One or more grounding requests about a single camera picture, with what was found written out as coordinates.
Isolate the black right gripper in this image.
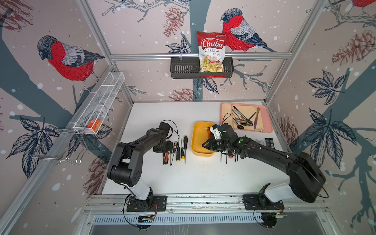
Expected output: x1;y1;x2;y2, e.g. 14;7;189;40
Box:
200;137;231;152

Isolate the fat black yellow screwdriver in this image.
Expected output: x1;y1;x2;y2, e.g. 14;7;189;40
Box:
180;140;185;160

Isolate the yellow storage box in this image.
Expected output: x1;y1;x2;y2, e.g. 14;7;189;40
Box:
191;121;214;157

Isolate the black long screwdriver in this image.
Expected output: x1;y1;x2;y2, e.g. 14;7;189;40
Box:
183;136;188;163

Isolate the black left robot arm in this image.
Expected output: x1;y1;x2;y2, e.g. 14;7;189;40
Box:
107;122;172;203

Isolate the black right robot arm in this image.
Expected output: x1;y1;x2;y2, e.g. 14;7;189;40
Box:
202;123;326;204

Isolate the orange box in shelf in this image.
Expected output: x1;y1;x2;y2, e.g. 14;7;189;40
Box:
86;119;102;132

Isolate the black spoon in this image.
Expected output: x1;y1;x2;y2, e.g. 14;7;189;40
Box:
232;110;244;130

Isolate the beige tray liner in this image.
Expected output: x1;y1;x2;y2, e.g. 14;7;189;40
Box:
222;104;265;132

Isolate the pink tray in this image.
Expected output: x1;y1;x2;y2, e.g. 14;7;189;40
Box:
220;102;274;133

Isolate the Chuba cassava chips bag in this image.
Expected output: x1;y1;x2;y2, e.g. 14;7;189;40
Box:
197;32;227;73

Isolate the wooden handled knife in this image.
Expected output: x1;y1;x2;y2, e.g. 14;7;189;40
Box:
253;107;260;129

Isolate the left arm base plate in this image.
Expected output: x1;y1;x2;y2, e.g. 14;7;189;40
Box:
125;195;167;212

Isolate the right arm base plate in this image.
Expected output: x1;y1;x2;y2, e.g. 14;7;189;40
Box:
242;194;285;211

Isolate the black wall basket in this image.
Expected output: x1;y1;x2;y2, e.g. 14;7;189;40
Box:
170;56;235;79

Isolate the white wire wall shelf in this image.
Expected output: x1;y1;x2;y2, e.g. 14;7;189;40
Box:
73;71;125;135

